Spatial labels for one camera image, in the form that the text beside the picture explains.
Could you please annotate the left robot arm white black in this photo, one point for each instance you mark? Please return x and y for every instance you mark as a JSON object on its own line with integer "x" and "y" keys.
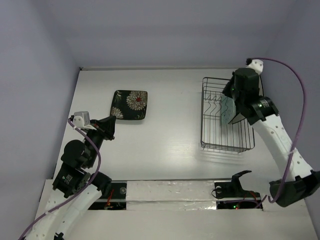
{"x": 79, "y": 182}

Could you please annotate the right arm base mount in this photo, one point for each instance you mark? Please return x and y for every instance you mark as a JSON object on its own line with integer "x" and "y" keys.
{"x": 230, "y": 195}

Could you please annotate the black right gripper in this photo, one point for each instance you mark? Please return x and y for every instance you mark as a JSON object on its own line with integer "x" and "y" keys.
{"x": 235, "y": 100}

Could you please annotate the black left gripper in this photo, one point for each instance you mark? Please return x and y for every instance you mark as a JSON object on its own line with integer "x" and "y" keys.
{"x": 106, "y": 126}

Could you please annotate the grey wire dish rack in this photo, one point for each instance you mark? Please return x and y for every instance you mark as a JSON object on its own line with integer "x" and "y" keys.
{"x": 214, "y": 135}

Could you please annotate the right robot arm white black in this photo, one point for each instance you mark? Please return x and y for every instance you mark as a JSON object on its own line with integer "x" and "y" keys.
{"x": 299, "y": 179}

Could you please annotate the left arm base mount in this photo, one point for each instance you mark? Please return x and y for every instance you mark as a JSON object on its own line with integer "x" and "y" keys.
{"x": 114, "y": 200}

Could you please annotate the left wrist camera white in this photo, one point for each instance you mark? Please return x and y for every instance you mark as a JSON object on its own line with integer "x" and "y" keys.
{"x": 81, "y": 120}

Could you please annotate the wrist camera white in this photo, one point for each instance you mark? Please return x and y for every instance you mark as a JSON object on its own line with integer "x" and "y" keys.
{"x": 81, "y": 120}
{"x": 256, "y": 64}

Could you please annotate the white round plate black rim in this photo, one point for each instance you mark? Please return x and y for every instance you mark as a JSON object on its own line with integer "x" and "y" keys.
{"x": 239, "y": 117}

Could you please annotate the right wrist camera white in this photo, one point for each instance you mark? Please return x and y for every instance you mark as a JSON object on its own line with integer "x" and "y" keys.
{"x": 256, "y": 64}

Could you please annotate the light blue patterned plate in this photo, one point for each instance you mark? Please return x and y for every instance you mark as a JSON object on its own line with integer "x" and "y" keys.
{"x": 228, "y": 110}

